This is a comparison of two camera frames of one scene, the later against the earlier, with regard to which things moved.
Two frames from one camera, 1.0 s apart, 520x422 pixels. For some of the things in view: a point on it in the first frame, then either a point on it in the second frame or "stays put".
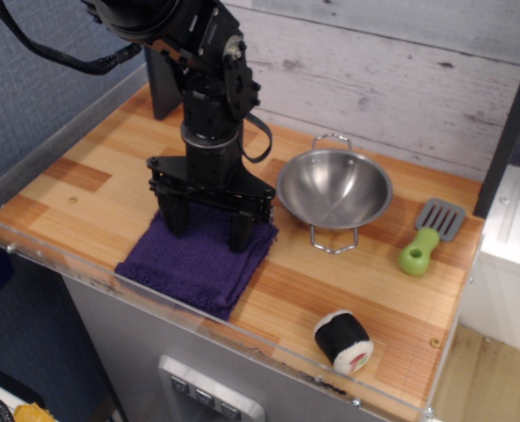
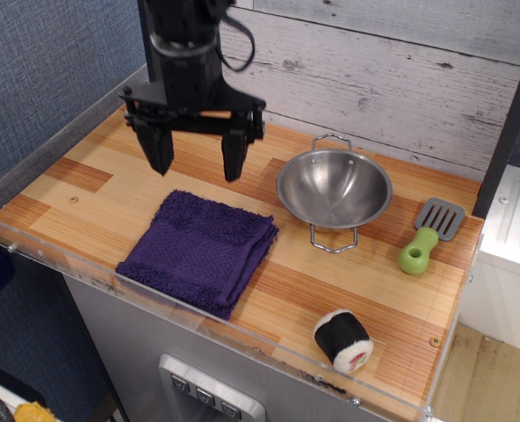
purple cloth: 201,265 stays put
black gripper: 211,173 to 187,89
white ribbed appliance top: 512,230 stays put
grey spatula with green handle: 434,218 stays put
